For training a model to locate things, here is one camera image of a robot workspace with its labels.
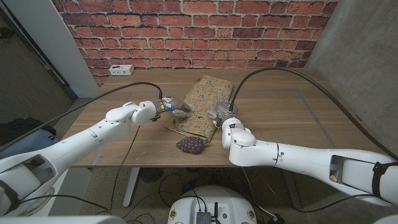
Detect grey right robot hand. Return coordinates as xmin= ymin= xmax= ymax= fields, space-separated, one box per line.
xmin=206 ymin=97 xmax=239 ymax=127

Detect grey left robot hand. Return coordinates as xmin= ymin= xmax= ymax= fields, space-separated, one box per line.
xmin=154 ymin=96 xmax=193 ymax=121

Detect tan cloth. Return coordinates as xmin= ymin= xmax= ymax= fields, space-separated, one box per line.
xmin=164 ymin=75 xmax=234 ymax=143

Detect purple toy grapes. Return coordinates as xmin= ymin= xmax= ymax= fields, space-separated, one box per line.
xmin=175 ymin=136 xmax=209 ymax=155

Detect white power strip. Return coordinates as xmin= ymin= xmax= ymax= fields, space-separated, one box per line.
xmin=108 ymin=64 xmax=135 ymax=77

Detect black round floor object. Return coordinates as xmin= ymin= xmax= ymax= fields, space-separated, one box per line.
xmin=139 ymin=167 xmax=165 ymax=184

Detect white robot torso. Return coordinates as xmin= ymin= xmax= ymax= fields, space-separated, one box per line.
xmin=167 ymin=185 xmax=257 ymax=224

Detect white table leg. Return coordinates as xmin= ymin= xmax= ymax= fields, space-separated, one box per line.
xmin=123 ymin=167 xmax=141 ymax=208

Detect grey table leg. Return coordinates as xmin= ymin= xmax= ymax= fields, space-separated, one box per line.
xmin=281 ymin=169 xmax=302 ymax=208

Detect small grey electronics box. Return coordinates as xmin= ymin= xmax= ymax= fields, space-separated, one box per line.
xmin=196 ymin=211 xmax=211 ymax=224

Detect black cloth bundle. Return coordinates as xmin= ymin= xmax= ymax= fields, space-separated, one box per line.
xmin=0 ymin=116 xmax=57 ymax=147

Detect blue storage bin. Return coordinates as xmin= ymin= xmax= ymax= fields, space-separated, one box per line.
xmin=0 ymin=127 xmax=60 ymax=162

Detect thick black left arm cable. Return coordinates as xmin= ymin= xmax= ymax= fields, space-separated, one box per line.
xmin=0 ymin=82 xmax=164 ymax=153

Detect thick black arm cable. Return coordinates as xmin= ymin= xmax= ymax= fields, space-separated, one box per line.
xmin=229 ymin=67 xmax=398 ymax=161
xmin=0 ymin=82 xmax=164 ymax=153

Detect thin black left wrist cable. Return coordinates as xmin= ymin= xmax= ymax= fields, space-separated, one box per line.
xmin=18 ymin=124 xmax=141 ymax=212

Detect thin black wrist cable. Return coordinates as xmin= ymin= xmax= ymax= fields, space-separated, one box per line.
xmin=292 ymin=192 xmax=374 ymax=214
xmin=18 ymin=124 xmax=141 ymax=212

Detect white floor cable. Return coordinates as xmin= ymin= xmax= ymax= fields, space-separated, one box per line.
xmin=241 ymin=167 xmax=277 ymax=220

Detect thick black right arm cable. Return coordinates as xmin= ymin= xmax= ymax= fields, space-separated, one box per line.
xmin=229 ymin=67 xmax=398 ymax=161

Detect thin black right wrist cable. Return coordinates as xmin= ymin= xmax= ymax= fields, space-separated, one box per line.
xmin=292 ymin=192 xmax=374 ymax=214

